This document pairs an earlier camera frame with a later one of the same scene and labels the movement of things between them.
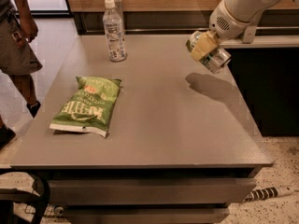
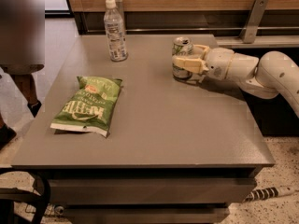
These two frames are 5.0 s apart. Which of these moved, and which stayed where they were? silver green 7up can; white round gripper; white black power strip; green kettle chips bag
Moved: silver green 7up can; white round gripper
Stayed: white black power strip; green kettle chips bag
